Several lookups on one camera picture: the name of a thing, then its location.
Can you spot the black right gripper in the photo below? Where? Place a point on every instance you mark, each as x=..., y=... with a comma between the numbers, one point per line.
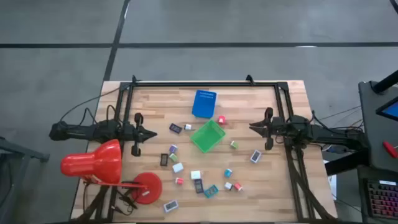
x=278, y=127

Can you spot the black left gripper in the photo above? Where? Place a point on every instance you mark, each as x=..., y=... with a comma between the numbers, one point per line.
x=132, y=133

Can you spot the white digital clock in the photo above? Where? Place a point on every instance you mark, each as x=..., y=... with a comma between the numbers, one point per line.
x=256, y=156
x=171, y=206

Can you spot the purple white usb charger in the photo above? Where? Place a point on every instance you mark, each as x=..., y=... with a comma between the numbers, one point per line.
x=173, y=148

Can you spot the green white usb charger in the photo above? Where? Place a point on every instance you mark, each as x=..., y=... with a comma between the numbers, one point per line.
x=173, y=158
x=234, y=145

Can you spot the red white usb charger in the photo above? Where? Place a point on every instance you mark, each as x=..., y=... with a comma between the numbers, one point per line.
x=237, y=186
x=221, y=120

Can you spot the small white usb charger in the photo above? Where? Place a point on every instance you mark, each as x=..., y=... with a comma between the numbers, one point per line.
x=187, y=127
x=228, y=186

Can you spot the white rectangular usb charger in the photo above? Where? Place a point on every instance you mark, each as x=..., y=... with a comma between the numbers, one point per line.
x=178, y=168
x=195, y=175

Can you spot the green plastic basket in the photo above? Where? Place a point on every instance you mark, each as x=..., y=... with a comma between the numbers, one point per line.
x=207, y=137

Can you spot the teal white usb charger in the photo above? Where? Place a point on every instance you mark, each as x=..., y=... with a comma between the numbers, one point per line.
x=228, y=173

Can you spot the pink white usb charger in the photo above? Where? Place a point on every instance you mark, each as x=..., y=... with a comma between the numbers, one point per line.
x=179, y=181

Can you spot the teal digital clock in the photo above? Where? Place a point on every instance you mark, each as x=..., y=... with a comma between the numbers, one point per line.
x=211, y=191

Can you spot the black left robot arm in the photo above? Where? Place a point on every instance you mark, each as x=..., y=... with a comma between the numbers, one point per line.
x=81, y=132

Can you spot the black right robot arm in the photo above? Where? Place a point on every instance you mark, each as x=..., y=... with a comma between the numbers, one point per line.
x=326, y=133

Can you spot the black flat adapter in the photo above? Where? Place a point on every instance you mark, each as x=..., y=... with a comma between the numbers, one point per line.
x=163, y=160

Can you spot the red desk lamp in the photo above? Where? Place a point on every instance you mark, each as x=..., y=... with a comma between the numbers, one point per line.
x=102, y=158

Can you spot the blue plastic basket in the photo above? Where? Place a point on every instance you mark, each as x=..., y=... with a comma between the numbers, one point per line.
x=203, y=105

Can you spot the grey side desk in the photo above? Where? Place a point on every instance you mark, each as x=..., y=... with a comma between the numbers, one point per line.
x=370, y=124

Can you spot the grey metal stand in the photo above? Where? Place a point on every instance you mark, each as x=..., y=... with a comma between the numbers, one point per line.
x=18, y=149

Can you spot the monitor with blue screen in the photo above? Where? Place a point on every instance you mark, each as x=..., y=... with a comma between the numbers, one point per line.
x=392, y=110

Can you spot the black pole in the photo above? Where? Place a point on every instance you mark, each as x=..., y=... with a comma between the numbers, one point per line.
x=385, y=81

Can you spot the backlit black keyboard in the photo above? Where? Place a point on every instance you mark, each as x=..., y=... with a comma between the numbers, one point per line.
x=384, y=199

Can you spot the black frame clamp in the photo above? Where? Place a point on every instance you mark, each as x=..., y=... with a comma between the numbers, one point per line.
x=134, y=79
x=249, y=79

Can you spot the black metal table frame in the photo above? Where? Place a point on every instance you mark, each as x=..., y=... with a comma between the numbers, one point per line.
x=202, y=84

